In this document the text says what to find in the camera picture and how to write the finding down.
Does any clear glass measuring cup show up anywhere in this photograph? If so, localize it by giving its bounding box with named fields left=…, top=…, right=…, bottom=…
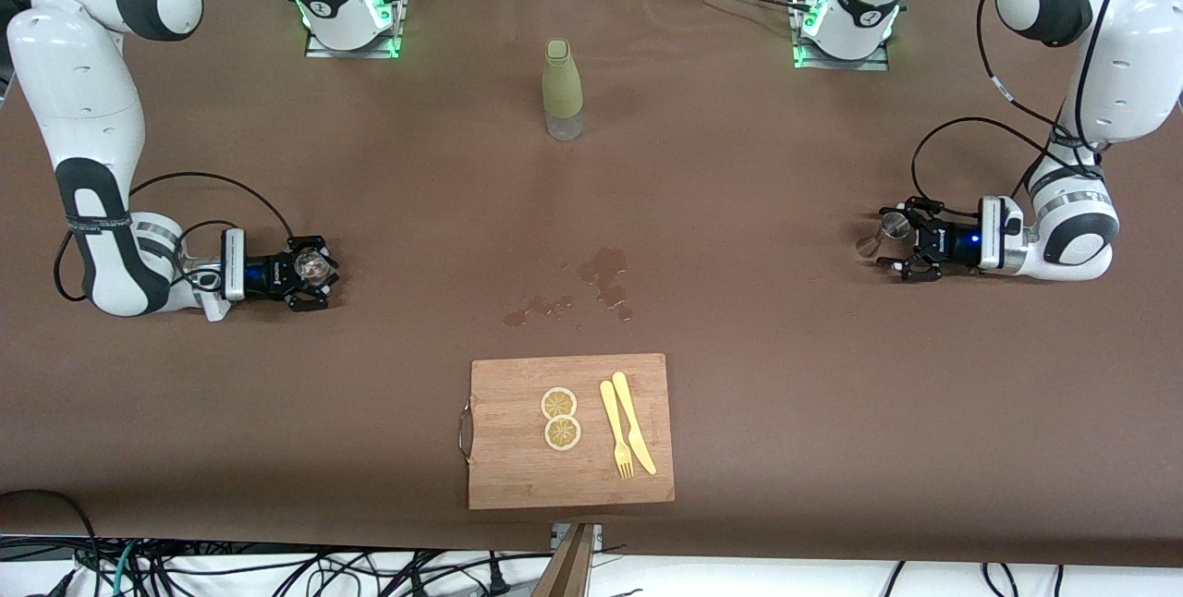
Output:
left=294, top=248, right=335, bottom=291

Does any wooden cutting board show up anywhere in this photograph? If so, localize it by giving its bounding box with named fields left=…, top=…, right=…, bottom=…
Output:
left=457, top=353, right=677, bottom=512

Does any spilled liquid puddle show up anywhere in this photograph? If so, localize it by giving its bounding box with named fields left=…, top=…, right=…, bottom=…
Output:
left=502, top=246, right=639, bottom=328

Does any glass bottle with green sleeve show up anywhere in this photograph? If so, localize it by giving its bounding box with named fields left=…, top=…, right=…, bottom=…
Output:
left=542, top=39, right=586, bottom=142

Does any yellow plastic fork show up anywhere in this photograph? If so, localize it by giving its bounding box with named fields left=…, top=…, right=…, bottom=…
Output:
left=599, top=380, right=636, bottom=481

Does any yellow plastic knife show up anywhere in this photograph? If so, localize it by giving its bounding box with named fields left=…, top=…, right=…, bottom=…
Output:
left=611, top=372, right=658, bottom=476

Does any wooden plank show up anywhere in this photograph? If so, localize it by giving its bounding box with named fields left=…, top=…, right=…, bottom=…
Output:
left=531, top=523, right=597, bottom=597

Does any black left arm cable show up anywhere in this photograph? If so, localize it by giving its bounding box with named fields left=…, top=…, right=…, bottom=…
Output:
left=910, top=0, right=1147, bottom=210

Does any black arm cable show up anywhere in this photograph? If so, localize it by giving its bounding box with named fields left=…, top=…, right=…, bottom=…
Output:
left=53, top=172, right=297, bottom=302
left=910, top=0, right=1147, bottom=210

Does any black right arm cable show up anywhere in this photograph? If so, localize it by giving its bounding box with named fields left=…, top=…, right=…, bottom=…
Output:
left=53, top=172, right=297, bottom=302

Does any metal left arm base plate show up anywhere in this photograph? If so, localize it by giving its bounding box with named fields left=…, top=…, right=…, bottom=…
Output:
left=788, top=0, right=893, bottom=72

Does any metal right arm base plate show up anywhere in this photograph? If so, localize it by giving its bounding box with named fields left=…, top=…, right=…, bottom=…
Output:
left=303, top=0, right=409, bottom=59

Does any black floor cable loop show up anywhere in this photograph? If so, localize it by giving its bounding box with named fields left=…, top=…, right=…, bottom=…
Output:
left=0, top=489, right=103, bottom=597

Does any teal floor cable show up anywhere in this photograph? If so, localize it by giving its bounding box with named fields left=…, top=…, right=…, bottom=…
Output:
left=113, top=542, right=140, bottom=597

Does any small metal bracket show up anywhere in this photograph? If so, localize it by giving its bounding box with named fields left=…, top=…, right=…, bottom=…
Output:
left=552, top=523, right=604, bottom=554

